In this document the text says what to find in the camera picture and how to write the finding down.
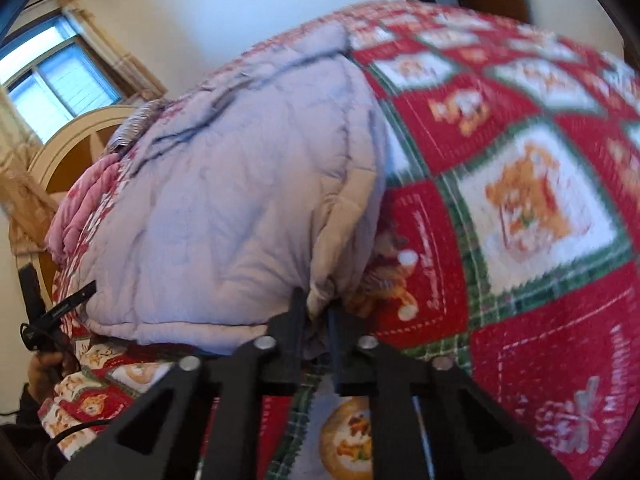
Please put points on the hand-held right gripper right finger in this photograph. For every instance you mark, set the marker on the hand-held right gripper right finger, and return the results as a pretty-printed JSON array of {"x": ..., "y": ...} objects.
[{"x": 340, "y": 345}]

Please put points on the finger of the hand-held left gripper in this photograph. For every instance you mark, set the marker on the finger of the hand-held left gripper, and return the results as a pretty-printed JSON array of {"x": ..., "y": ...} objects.
[{"x": 70, "y": 302}]

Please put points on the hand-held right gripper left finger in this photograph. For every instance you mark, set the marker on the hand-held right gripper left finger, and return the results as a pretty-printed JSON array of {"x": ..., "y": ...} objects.
[{"x": 292, "y": 340}]

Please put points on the lilac quilted puffer jacket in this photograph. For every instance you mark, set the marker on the lilac quilted puffer jacket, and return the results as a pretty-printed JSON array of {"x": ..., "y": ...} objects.
[{"x": 225, "y": 185}]

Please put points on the person's left hand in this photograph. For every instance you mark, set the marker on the person's left hand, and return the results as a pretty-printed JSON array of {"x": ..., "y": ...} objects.
[{"x": 47, "y": 372}]

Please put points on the pink folded comforter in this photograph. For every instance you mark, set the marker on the pink folded comforter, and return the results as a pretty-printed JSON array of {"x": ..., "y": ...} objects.
[{"x": 80, "y": 200}]

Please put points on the cream and wood headboard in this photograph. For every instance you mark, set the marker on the cream and wood headboard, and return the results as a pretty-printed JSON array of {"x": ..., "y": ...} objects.
[{"x": 65, "y": 150}]

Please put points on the striped pillow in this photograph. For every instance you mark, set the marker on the striped pillow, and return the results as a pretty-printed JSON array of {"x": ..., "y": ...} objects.
[{"x": 135, "y": 127}]

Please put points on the window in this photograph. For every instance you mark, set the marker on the window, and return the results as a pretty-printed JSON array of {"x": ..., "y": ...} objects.
[{"x": 55, "y": 75}]

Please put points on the red printed patchwork quilt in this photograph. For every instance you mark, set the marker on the red printed patchwork quilt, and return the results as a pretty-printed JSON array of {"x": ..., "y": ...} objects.
[{"x": 525, "y": 185}]

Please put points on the narrow beige patterned curtain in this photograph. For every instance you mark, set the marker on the narrow beige patterned curtain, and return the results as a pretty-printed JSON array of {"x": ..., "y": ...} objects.
[{"x": 120, "y": 55}]

